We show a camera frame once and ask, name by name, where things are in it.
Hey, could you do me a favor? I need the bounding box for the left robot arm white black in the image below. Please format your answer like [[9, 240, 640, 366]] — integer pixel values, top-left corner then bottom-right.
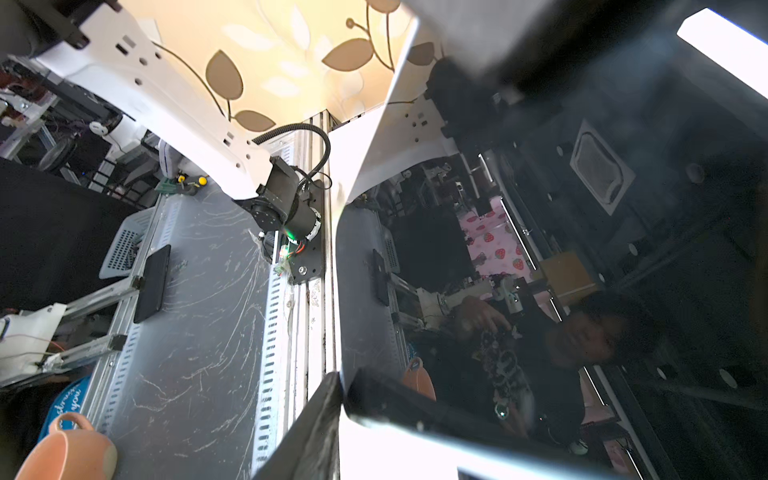
[[1, 1, 590, 203]]

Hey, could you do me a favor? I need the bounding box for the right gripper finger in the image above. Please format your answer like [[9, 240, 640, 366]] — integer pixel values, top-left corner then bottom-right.
[[253, 372, 343, 480]]

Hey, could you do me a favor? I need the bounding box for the black phone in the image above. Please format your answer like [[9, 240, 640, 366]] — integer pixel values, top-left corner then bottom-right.
[[336, 1, 767, 479]]

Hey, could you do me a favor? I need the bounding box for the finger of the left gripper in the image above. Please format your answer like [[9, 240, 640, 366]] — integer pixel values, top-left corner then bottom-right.
[[406, 0, 576, 78]]

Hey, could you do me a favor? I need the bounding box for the orange mug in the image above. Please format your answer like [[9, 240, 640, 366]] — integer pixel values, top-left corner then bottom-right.
[[16, 412, 118, 480]]

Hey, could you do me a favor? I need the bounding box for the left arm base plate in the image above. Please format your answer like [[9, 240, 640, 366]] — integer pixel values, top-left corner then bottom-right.
[[260, 180, 325, 285]]

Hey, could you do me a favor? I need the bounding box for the aluminium front rail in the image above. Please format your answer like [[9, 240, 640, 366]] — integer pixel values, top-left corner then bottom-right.
[[251, 131, 337, 473]]

